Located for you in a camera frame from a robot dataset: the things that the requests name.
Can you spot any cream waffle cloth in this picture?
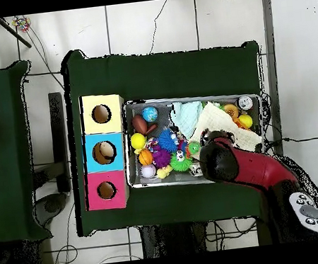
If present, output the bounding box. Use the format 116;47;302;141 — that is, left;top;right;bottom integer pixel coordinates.
185;96;264;160

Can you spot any wooden box with three holes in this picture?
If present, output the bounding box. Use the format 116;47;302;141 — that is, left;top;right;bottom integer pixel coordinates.
73;91;136;213

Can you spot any blue spiky ball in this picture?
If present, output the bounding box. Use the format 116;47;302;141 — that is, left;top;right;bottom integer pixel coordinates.
156;127;179;155

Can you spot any blue globe ball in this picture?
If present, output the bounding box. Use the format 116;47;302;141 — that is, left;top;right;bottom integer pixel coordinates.
141;105;159;124

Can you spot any brown toy football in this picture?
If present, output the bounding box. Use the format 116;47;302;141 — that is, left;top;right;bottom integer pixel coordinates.
131;113;149;136

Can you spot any yellow ball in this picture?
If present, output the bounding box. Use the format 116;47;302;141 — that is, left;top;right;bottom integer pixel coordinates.
129;132;148;151

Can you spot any orange toy basketball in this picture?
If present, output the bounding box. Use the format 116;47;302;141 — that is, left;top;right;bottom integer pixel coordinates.
137;148;155;167

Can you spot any light blue waffle cloth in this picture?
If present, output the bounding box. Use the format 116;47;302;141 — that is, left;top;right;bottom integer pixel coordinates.
169;98;207;141

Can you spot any green spiky toy with eyes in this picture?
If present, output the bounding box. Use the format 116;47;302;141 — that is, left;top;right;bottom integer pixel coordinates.
168;149;194;173

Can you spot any dark green table cloth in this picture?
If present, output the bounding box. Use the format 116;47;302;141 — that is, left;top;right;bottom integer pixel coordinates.
57;28;279;243

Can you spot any toy burger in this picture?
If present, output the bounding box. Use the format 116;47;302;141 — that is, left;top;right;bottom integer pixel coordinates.
223;103;241;121

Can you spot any silver drink can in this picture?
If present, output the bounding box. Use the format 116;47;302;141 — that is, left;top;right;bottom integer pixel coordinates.
235;94;254;112

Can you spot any dark green side table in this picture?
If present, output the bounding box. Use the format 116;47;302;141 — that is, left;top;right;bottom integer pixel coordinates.
0;59;53;246

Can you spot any small colourful toy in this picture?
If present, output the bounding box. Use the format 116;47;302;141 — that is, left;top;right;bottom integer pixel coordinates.
11;15;33;34

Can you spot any black pole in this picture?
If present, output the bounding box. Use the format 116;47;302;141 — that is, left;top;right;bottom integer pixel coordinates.
0;14;33;52

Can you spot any wire mesh bin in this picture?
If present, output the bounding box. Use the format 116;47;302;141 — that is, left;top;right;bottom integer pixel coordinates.
118;86;270;195

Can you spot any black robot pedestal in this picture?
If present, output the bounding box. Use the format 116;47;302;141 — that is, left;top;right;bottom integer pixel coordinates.
139;219;210;259

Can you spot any black cable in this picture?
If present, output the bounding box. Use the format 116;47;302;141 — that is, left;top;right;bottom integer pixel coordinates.
263;132;318;148

